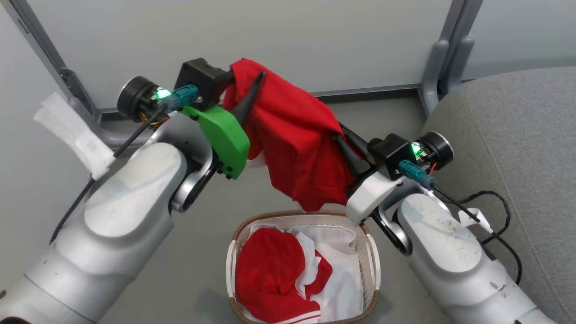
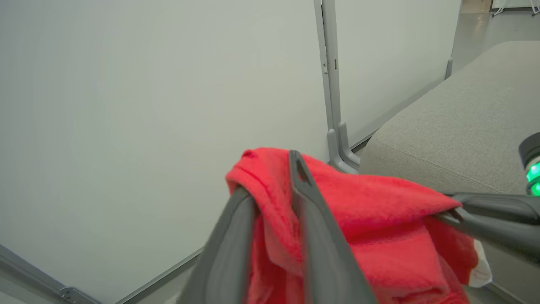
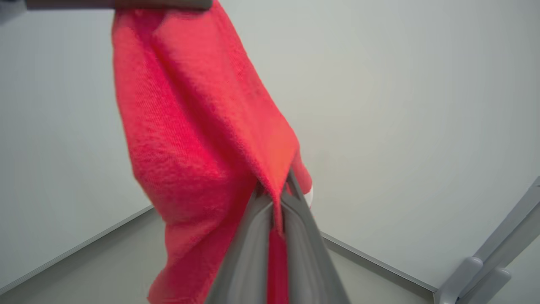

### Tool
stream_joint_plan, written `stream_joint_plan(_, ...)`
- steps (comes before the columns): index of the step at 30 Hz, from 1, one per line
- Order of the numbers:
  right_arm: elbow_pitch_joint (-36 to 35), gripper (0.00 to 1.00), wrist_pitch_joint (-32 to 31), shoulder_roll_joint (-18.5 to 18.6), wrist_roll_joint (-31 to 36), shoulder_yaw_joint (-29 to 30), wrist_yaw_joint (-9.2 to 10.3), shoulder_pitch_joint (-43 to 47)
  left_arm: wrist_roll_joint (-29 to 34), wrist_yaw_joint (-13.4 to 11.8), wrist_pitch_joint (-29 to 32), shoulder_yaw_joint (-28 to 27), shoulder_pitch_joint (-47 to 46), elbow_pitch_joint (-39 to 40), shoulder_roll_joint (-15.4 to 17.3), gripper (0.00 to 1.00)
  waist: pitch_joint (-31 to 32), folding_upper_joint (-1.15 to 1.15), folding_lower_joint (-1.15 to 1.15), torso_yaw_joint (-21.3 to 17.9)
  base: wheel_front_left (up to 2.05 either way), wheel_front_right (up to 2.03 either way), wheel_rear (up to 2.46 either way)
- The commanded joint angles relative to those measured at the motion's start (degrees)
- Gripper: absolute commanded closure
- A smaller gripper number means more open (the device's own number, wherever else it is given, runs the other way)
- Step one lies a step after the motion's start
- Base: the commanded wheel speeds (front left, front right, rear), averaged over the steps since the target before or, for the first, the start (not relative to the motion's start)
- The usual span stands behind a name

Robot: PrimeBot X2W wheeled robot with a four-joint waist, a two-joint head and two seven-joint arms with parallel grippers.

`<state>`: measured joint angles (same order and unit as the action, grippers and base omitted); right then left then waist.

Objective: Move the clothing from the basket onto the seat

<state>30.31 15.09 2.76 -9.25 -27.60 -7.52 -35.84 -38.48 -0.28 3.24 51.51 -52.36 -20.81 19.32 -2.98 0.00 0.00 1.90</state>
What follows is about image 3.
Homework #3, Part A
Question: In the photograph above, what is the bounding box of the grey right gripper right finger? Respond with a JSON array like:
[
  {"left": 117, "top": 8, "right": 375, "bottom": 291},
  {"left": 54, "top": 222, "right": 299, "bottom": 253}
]
[{"left": 281, "top": 168, "right": 351, "bottom": 304}]

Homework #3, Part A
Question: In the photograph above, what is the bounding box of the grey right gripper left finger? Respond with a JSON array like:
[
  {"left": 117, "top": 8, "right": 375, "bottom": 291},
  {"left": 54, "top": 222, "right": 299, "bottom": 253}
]
[{"left": 205, "top": 185, "right": 275, "bottom": 304}]

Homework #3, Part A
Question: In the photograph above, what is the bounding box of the red garment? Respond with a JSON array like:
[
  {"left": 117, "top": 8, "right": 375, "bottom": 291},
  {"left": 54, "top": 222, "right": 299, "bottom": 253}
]
[{"left": 111, "top": 0, "right": 313, "bottom": 304}]

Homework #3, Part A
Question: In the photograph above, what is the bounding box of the grey partition foot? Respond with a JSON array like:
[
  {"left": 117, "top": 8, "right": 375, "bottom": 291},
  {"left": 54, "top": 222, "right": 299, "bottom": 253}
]
[
  {"left": 435, "top": 257, "right": 483, "bottom": 304},
  {"left": 458, "top": 268, "right": 512, "bottom": 304}
]

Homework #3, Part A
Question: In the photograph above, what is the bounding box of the grey blurred bar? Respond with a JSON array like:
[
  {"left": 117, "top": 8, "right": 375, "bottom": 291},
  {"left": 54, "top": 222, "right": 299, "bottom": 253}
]
[{"left": 0, "top": 0, "right": 213, "bottom": 11}]

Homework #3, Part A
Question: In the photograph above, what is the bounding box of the aluminium baseboard rail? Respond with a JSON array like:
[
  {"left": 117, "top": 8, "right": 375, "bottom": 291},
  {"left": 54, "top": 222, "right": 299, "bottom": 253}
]
[
  {"left": 0, "top": 205, "right": 155, "bottom": 296},
  {"left": 320, "top": 231, "right": 438, "bottom": 294}
]

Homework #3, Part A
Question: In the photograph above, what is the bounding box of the grey partition post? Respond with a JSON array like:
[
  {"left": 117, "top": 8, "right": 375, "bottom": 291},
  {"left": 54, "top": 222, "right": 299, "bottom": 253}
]
[{"left": 472, "top": 176, "right": 540, "bottom": 273}]

